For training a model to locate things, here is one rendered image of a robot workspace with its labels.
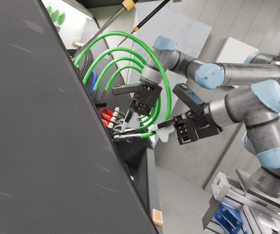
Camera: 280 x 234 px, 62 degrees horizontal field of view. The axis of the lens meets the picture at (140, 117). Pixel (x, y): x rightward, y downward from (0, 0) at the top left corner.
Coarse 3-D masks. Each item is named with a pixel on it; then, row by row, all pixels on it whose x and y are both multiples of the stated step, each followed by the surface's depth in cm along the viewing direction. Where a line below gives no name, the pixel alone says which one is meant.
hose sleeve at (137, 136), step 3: (123, 135) 77; (126, 135) 77; (129, 135) 76; (132, 135) 76; (135, 135) 75; (138, 135) 75; (120, 138) 77; (123, 138) 76; (126, 138) 76; (129, 138) 76; (132, 138) 75; (135, 138) 75; (138, 138) 75; (141, 138) 75
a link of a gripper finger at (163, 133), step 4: (156, 124) 69; (152, 128) 71; (156, 128) 69; (164, 128) 68; (168, 128) 68; (172, 128) 67; (156, 132) 70; (160, 132) 69; (164, 132) 69; (168, 132) 68; (160, 136) 70; (164, 136) 69; (164, 140) 69
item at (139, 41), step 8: (104, 32) 75; (112, 32) 74; (120, 32) 73; (96, 40) 77; (136, 40) 71; (88, 48) 78; (144, 48) 71; (80, 56) 79; (152, 56) 70; (160, 64) 70; (160, 72) 70; (168, 88) 70; (168, 96) 70; (168, 104) 70; (168, 112) 70; (144, 136) 74
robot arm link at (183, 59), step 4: (180, 52) 80; (180, 56) 79; (184, 56) 80; (188, 56) 81; (180, 60) 79; (184, 60) 79; (188, 60) 78; (176, 64) 79; (180, 64) 80; (184, 64) 78; (172, 68) 82; (176, 68) 81; (180, 68) 80; (184, 68) 78; (176, 72) 83; (180, 72) 81; (184, 72) 78; (184, 76) 80
